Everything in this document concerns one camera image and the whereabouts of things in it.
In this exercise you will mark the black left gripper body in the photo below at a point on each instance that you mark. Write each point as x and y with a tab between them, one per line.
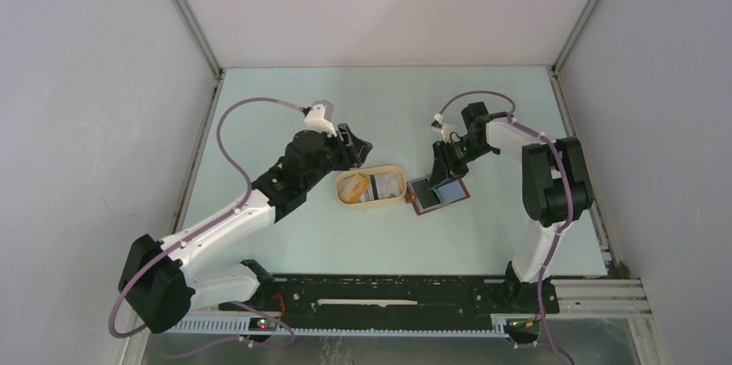
333	158

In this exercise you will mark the orange VIP card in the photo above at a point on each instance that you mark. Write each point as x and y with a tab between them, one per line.
354	189

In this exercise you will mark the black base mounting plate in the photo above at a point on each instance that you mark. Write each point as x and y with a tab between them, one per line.
394	302

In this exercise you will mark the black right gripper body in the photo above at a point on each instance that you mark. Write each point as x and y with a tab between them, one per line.
456	155

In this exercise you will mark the aluminium frame rail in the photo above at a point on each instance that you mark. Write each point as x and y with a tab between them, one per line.
577	298

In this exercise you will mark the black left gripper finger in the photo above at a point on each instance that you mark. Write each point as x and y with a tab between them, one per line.
348	138
355	154

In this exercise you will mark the beige plastic card tray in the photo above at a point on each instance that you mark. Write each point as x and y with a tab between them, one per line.
340	181

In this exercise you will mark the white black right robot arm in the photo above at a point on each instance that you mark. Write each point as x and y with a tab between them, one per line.
555	186

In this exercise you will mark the stack of white cards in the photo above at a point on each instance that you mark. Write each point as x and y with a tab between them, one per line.
383	186

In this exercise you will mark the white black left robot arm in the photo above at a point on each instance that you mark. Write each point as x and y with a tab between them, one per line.
163	280

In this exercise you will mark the brown leather card holder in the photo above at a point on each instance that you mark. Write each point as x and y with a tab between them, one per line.
409	200

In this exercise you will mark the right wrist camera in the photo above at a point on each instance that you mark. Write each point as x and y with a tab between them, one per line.
438	125

